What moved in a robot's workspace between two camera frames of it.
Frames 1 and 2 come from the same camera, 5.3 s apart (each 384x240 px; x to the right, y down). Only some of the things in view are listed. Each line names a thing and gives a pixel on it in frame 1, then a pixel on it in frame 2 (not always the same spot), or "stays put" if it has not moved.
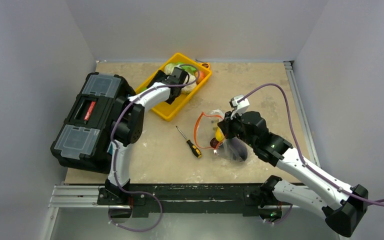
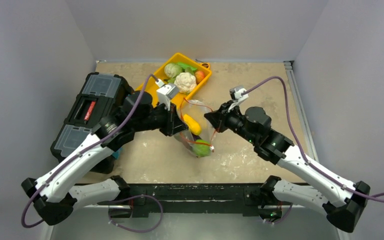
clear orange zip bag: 208,134 -> 199,138
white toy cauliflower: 187,89 stays put
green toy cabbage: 168,68 stays put
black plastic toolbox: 84,140 stays put
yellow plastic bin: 166,110 stays put
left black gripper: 160,74 -> 174,123
